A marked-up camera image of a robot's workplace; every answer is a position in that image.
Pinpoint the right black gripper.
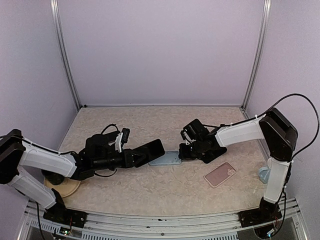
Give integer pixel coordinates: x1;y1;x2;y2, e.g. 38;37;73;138
178;138;205;160

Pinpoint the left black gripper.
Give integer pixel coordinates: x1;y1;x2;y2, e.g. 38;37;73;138
92;148;146;171

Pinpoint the black phone teal edge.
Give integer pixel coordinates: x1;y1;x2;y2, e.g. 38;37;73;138
134;138;165;168

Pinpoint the light blue phone case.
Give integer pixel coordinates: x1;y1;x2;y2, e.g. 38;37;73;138
148;151;182;167

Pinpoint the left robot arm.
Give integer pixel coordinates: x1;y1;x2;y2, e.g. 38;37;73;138
0;128;165;223

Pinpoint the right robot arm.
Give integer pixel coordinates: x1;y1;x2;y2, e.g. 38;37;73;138
178;105;300;222

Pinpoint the black phone case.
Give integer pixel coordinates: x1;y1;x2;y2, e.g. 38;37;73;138
201;147;227;164

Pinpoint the pink phone case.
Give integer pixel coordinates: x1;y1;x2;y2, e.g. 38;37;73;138
204;162;237;188

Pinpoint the beige round plate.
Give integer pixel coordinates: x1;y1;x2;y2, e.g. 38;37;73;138
43;178;81;198

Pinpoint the light blue mug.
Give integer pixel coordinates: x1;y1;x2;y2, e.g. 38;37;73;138
258;166;270;184

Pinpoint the dark green mug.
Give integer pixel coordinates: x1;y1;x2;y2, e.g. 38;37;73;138
41;170;65;186

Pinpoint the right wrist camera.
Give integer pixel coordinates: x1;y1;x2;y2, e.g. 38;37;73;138
180;129;197;146

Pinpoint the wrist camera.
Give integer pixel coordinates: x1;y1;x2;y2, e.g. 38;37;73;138
114;128;130;153
180;129;197;146

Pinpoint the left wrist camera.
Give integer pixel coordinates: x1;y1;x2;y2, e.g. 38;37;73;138
114;128;130;153

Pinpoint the front aluminium rail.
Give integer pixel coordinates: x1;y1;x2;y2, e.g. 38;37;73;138
16;198;310;240

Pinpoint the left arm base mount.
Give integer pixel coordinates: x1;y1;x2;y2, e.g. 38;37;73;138
43;207;88;229

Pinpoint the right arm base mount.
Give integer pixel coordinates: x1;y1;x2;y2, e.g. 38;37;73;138
238;208;282;228

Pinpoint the right aluminium frame post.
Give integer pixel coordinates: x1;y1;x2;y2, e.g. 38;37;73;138
241;0;272;112

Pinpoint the aluminium frame post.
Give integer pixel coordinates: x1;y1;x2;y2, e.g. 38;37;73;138
50;0;82;111
241;0;272;112

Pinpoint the left aluminium frame post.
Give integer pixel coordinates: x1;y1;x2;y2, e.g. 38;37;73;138
50;0;82;111

